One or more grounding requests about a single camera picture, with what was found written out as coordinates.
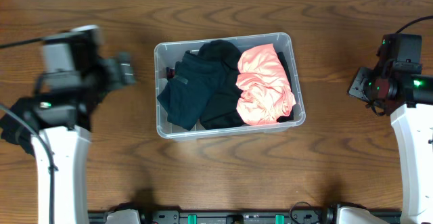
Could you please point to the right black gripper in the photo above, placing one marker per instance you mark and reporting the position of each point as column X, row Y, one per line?
column 358, row 87

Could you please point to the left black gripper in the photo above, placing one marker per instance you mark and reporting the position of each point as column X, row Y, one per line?
column 123, row 70

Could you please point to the dark navy cloth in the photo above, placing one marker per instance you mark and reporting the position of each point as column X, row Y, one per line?
column 186, row 95

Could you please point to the black garment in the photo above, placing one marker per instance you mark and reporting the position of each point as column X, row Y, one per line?
column 220, row 111

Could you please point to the black cloth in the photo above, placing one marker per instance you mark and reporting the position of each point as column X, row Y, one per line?
column 13, row 132

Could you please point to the pink shirt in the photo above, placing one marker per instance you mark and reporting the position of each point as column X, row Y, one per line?
column 266, row 90

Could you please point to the red plaid flannel shirt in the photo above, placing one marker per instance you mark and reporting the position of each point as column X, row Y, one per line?
column 170, row 73

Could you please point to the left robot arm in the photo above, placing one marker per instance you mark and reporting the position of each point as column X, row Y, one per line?
column 75, row 81

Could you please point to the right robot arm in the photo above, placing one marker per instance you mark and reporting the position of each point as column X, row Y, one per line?
column 410, row 115

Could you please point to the clear plastic storage bin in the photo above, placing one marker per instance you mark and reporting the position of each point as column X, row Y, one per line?
column 168, row 53

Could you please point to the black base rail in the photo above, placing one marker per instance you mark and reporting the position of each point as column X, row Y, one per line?
column 301, row 212

